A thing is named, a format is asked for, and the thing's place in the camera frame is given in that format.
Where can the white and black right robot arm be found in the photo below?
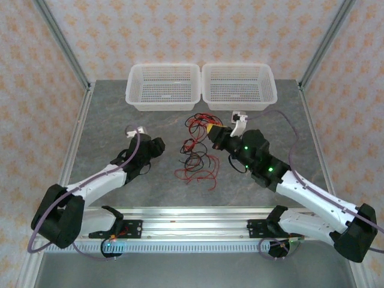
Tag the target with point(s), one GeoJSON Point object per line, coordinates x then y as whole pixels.
{"type": "Point", "coordinates": [315, 195]}

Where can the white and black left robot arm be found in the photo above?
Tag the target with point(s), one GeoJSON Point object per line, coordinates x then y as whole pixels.
{"type": "Point", "coordinates": [96, 183]}

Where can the white perforated plastic basket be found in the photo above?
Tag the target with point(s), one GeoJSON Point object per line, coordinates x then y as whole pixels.
{"type": "Point", "coordinates": [240, 69]}
{"type": "Point", "coordinates": [163, 69]}

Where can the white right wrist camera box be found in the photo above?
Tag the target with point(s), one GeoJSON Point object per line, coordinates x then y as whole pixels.
{"type": "Point", "coordinates": [238, 124]}

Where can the aluminium table side rail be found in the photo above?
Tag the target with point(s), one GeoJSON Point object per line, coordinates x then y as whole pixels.
{"type": "Point", "coordinates": [81, 120]}
{"type": "Point", "coordinates": [312, 126]}

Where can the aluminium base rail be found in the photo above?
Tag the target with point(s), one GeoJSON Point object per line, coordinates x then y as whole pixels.
{"type": "Point", "coordinates": [195, 228]}

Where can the aluminium corner post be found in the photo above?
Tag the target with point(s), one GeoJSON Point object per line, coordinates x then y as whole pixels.
{"type": "Point", "coordinates": [62, 42]}
{"type": "Point", "coordinates": [327, 42]}

